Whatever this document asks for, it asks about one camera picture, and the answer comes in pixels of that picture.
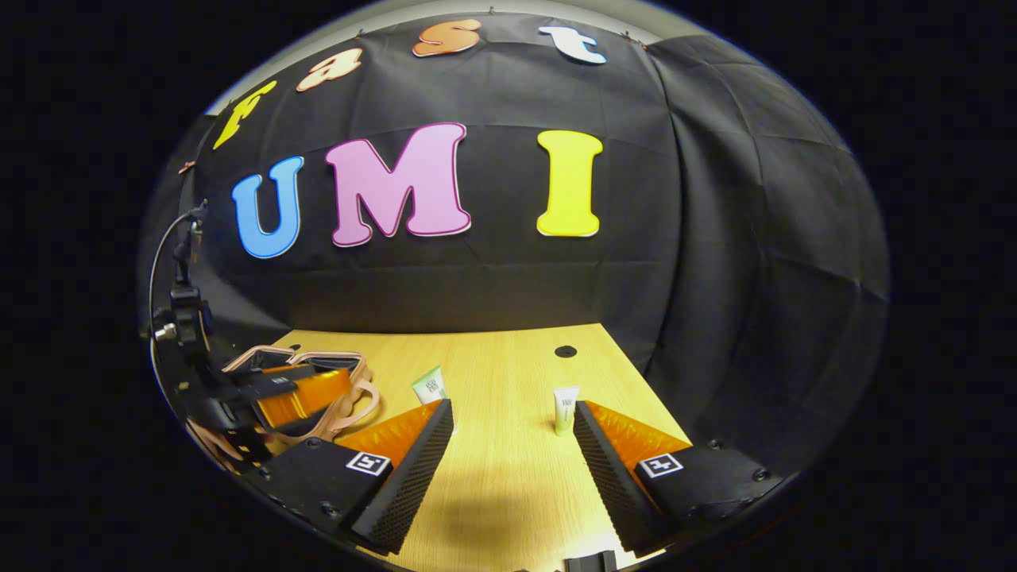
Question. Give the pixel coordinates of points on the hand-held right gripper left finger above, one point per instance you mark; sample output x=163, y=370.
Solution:
x=413, y=477

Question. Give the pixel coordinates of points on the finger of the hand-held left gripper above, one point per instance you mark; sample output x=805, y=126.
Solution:
x=278, y=381

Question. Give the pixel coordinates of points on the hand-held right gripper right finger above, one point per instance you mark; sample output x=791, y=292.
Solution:
x=612, y=485

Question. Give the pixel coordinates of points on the slim white tube green cap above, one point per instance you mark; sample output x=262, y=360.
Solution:
x=566, y=409

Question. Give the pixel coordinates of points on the pale pink suitcase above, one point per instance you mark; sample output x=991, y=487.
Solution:
x=367, y=391

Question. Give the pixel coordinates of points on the wide white green-edged tube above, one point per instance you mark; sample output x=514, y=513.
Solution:
x=430, y=387

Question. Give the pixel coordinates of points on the black backdrop cloth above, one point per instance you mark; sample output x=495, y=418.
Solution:
x=508, y=278

